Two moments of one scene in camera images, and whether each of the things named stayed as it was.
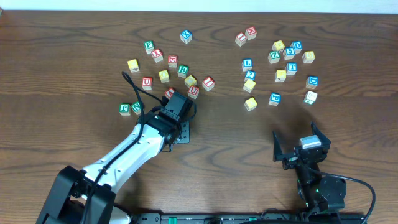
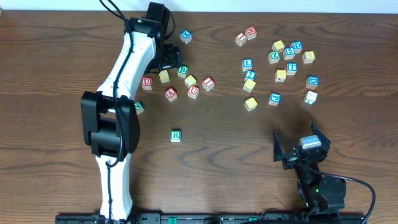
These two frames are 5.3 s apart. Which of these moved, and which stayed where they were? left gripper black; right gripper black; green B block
Moved: left gripper black
Stayed: right gripper black; green B block
